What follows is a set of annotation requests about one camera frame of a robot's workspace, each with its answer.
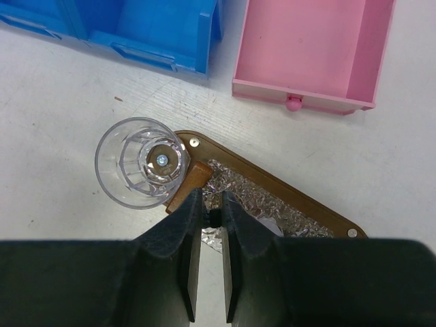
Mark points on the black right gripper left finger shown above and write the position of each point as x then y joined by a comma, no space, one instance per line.
151,280

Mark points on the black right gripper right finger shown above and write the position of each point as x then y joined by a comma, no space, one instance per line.
274,280

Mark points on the white toothpaste red cap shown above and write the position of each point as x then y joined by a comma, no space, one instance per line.
271,224

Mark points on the brown wooden tray holder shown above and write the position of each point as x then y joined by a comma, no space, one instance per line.
214,169

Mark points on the pink wooden drawer box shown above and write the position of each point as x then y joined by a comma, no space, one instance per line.
320,55

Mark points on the blue plastic bin right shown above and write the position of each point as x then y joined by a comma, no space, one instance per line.
177,36

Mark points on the blue plastic bin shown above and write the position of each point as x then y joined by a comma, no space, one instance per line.
177,36
55,19

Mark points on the blue plastic bin middle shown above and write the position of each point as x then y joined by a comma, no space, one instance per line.
55,19

